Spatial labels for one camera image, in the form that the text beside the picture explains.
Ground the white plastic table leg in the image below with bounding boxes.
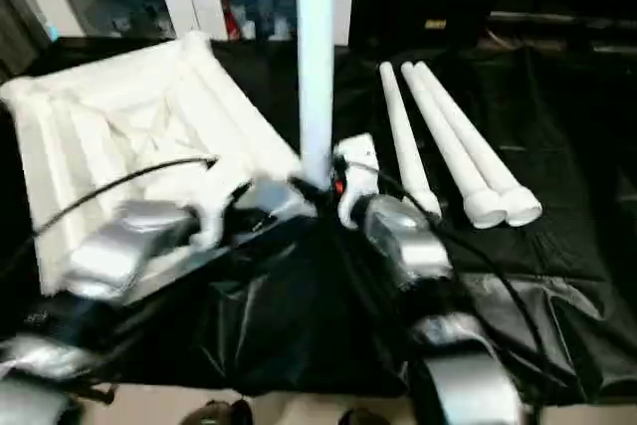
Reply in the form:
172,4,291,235
415,61,542,227
400,61,510,228
378,61,443,218
295,0,345,186

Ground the white plastic table top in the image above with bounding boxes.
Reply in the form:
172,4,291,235
0,30,306,297

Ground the black work surface mat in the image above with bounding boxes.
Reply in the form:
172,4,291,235
0,36,637,406

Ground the red item in cabinet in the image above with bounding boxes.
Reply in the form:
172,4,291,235
222,0,239,39

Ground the black right robot foot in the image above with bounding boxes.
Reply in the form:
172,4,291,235
341,407,390,425

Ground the white teal patterned roll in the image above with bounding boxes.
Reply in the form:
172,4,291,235
19,0,62,43

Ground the grey metal bar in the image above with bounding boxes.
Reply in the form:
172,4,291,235
489,10,637,32

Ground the grey curtain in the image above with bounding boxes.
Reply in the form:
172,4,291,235
0,0,46,83

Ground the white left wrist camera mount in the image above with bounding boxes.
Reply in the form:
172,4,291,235
191,165,256,251

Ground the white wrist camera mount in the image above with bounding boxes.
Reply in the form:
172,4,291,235
331,132,383,228
191,165,256,251

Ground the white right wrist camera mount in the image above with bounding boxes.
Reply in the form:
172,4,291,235
331,132,383,228

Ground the black left wrist camera cable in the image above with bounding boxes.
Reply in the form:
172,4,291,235
29,155,220,237

